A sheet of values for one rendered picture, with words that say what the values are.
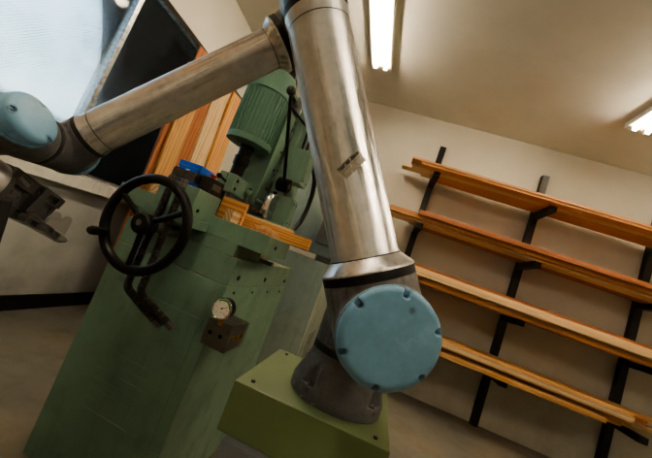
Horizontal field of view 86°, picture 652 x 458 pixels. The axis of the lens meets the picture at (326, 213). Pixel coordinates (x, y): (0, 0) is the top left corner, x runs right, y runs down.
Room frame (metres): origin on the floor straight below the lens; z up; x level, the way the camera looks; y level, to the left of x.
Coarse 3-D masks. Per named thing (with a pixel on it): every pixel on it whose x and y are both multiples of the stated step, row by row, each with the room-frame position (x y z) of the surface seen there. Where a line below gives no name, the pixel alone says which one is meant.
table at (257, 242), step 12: (132, 192) 1.22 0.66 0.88; (144, 192) 1.21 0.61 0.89; (144, 204) 1.20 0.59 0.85; (216, 216) 1.13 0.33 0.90; (192, 228) 1.06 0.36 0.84; (204, 228) 1.11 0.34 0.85; (216, 228) 1.13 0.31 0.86; (228, 228) 1.12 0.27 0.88; (240, 228) 1.11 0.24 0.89; (228, 240) 1.11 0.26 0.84; (240, 240) 1.10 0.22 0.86; (252, 240) 1.09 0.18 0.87; (264, 240) 1.08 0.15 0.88; (276, 240) 1.13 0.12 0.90; (264, 252) 1.08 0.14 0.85; (276, 252) 1.17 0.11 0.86
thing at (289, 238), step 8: (248, 224) 1.27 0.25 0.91; (256, 224) 1.26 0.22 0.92; (264, 224) 1.26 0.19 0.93; (280, 232) 1.24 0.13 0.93; (288, 232) 1.23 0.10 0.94; (280, 240) 1.23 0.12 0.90; (288, 240) 1.23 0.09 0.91; (296, 240) 1.22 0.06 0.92; (304, 240) 1.21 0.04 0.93; (304, 248) 1.21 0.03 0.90
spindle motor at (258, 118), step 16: (256, 80) 1.24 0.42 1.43; (272, 80) 1.23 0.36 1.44; (288, 80) 1.25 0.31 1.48; (256, 96) 1.23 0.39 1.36; (272, 96) 1.24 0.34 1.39; (288, 96) 1.28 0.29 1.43; (240, 112) 1.25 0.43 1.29; (256, 112) 1.23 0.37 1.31; (272, 112) 1.25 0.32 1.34; (240, 128) 1.23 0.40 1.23; (256, 128) 1.24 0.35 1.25; (272, 128) 1.27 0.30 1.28; (256, 144) 1.24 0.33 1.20; (272, 144) 1.31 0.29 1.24
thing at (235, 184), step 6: (222, 174) 1.27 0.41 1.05; (228, 174) 1.27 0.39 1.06; (234, 174) 1.26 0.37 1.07; (222, 180) 1.27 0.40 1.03; (228, 180) 1.26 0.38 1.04; (234, 180) 1.26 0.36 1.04; (240, 180) 1.29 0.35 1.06; (228, 186) 1.26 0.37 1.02; (234, 186) 1.27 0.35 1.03; (240, 186) 1.31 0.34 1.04; (246, 186) 1.36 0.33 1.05; (228, 192) 1.29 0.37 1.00; (234, 192) 1.29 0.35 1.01; (240, 192) 1.32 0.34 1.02; (240, 198) 1.35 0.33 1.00
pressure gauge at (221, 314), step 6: (216, 300) 1.03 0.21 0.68; (222, 300) 1.03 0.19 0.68; (228, 300) 1.02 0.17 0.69; (216, 306) 1.03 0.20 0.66; (222, 306) 1.03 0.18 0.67; (228, 306) 1.02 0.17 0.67; (234, 306) 1.04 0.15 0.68; (216, 312) 1.03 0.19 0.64; (222, 312) 1.03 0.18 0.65; (228, 312) 1.02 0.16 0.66; (234, 312) 1.04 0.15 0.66; (216, 318) 1.03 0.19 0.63; (222, 318) 1.02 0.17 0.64; (222, 324) 1.05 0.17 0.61
